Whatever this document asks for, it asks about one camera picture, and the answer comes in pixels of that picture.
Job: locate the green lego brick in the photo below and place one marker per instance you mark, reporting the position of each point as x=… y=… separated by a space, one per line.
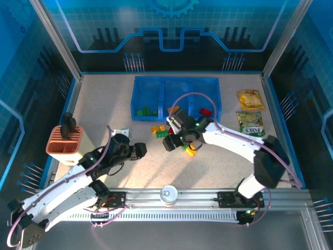
x=155 y=113
x=185 y=147
x=140 y=112
x=161 y=134
x=146 y=110

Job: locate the small yellow lego brick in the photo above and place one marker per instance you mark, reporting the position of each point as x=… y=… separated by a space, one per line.
x=162 y=127

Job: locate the yellow rounded lego brick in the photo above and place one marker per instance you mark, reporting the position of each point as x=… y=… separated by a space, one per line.
x=155 y=129

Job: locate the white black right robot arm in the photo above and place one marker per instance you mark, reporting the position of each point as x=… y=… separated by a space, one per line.
x=234 y=140

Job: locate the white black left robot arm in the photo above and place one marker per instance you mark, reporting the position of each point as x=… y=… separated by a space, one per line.
x=59 y=182

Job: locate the silver tin can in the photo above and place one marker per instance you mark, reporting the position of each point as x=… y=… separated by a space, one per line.
x=168 y=195

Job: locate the blue three-compartment plastic bin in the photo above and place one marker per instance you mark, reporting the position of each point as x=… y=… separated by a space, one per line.
x=151 y=91

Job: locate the terracotta beige utensil holder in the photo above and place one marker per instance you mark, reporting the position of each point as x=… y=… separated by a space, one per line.
x=56 y=148

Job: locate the green candy bag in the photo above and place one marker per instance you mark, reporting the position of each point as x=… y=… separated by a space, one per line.
x=251 y=123

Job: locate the black controller board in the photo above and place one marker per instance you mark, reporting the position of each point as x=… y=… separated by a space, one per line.
x=99 y=216
x=247 y=216

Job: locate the yellow snack bag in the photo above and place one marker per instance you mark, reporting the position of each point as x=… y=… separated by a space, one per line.
x=251 y=100

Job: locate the grey metal lower panel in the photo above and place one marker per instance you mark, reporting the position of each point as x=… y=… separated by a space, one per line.
x=182 y=237

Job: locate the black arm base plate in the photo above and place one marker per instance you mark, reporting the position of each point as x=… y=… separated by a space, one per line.
x=118 y=199
x=223 y=199

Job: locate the aluminium mounting rail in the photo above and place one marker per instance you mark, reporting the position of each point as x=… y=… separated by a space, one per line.
x=197 y=199

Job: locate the aluminium side rail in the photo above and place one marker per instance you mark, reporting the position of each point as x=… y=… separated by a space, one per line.
x=268 y=91
x=73 y=91

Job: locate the aluminium frame post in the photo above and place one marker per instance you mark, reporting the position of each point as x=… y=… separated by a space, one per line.
x=57 y=39
x=286 y=39

